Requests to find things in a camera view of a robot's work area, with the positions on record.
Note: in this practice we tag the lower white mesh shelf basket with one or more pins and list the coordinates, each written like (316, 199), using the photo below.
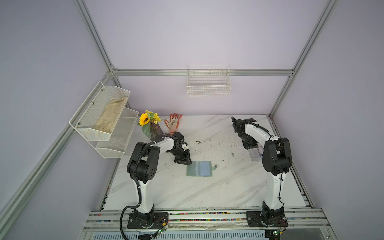
(116, 147)

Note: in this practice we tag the clear acrylic card box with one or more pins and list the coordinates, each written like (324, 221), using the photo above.
(256, 154)

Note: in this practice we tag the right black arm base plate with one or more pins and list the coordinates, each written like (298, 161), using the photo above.
(265, 219)

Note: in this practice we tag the white wire wall basket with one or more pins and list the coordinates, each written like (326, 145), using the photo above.
(208, 81)

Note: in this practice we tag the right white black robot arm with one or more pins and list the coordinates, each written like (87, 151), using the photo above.
(276, 160)

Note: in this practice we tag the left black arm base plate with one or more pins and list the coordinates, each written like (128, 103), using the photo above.
(153, 220)

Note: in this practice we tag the beige cloth glove in basket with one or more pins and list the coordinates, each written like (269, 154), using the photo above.
(110, 115)

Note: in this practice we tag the orange white work glove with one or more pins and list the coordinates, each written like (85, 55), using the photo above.
(173, 123)

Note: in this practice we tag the white mesh shelf basket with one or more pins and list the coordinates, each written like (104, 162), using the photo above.
(116, 147)
(84, 120)

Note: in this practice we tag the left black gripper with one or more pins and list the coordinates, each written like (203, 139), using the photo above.
(186, 159)

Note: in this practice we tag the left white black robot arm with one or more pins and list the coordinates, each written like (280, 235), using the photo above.
(143, 166)

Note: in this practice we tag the yellow sunflower bouquet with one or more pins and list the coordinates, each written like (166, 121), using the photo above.
(145, 119)

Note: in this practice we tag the upper white mesh shelf basket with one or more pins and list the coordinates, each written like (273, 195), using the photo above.
(84, 120)

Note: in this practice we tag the dark glass vase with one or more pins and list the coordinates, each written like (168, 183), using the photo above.
(156, 133)

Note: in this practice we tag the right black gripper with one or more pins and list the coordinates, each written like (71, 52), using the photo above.
(249, 145)

